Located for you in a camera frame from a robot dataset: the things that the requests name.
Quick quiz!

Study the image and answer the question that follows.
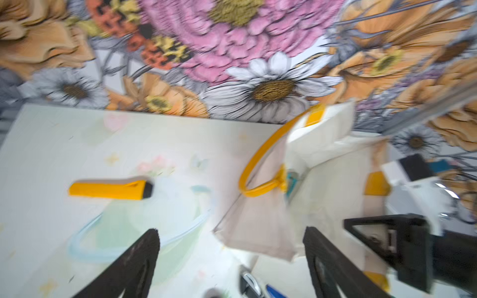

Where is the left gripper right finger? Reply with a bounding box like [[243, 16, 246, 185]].
[[303, 227, 390, 298]]

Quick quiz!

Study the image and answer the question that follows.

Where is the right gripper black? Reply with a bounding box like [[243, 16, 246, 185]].
[[344, 214, 477, 294]]

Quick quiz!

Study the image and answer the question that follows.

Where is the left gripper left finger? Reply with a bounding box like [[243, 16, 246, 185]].
[[75, 228, 160, 298]]

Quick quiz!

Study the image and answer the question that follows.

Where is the yellow utility knife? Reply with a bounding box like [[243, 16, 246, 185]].
[[68, 179, 154, 201]]

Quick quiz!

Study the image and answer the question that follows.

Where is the teal utility knife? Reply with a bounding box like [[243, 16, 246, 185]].
[[286, 171, 299, 199]]

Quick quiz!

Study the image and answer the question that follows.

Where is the grey metal utility knife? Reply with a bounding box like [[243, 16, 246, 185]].
[[239, 271, 265, 298]]

